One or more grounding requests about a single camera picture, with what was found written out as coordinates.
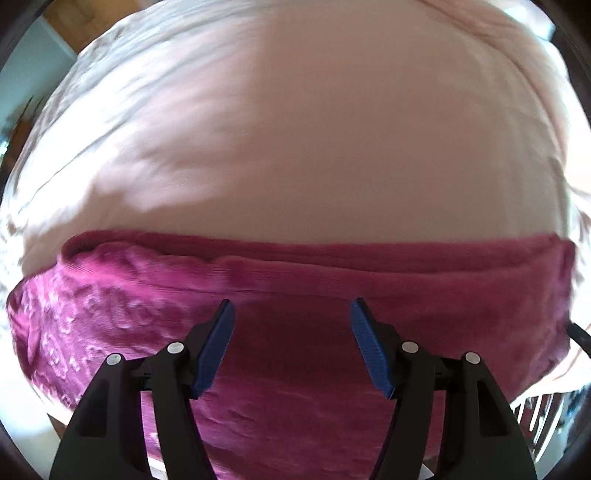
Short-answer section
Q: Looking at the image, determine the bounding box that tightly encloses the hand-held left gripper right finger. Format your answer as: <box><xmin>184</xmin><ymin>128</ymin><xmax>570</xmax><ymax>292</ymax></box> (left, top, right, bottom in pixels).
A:
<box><xmin>349</xmin><ymin>298</ymin><xmax>539</xmax><ymax>480</ymax></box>

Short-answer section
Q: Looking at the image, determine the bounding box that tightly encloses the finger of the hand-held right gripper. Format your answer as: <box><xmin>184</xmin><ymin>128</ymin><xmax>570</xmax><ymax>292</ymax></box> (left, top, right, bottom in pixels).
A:
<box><xmin>567</xmin><ymin>323</ymin><xmax>591</xmax><ymax>357</ymax></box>

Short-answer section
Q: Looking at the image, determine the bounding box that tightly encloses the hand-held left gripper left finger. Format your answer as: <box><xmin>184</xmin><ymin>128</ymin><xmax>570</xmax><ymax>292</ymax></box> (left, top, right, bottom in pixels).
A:
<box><xmin>49</xmin><ymin>298</ymin><xmax>236</xmax><ymax>480</ymax></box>

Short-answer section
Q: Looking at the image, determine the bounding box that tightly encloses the pale pink bed sheet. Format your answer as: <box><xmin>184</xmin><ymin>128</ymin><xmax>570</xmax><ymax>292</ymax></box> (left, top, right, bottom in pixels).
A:
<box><xmin>0</xmin><ymin>0</ymin><xmax>591</xmax><ymax>393</ymax></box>

